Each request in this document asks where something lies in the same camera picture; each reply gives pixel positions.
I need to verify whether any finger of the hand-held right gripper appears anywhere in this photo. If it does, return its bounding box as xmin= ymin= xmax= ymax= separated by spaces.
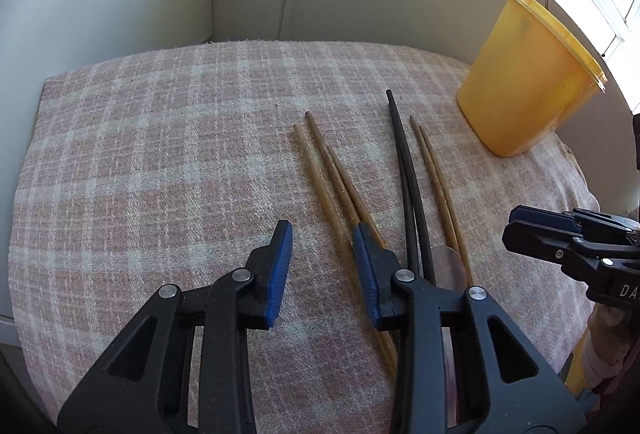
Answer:
xmin=509 ymin=205 xmax=640 ymax=240
xmin=502 ymin=220 xmax=640 ymax=275

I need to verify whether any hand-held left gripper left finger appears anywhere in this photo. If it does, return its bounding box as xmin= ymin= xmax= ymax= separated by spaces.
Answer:
xmin=57 ymin=220 xmax=293 ymax=434

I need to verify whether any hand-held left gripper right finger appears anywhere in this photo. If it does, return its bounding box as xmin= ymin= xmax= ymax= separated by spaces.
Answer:
xmin=352 ymin=223 xmax=586 ymax=434

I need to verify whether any translucent plastic spoon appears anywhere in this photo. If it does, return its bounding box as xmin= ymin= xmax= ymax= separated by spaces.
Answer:
xmin=431 ymin=244 xmax=469 ymax=291

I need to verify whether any thick brown wooden chopstick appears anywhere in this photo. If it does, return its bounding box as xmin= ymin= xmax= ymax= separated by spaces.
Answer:
xmin=292 ymin=124 xmax=399 ymax=371
xmin=305 ymin=111 xmax=390 ymax=251

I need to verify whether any yellow plastic container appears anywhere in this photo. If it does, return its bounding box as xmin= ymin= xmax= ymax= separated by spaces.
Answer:
xmin=456 ymin=0 xmax=608 ymax=158

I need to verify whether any person's right hand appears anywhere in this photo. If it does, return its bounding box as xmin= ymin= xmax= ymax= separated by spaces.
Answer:
xmin=582 ymin=306 xmax=640 ymax=395

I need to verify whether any pink plaid cloth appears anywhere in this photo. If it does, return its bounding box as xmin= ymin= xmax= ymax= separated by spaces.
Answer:
xmin=9 ymin=41 xmax=601 ymax=434

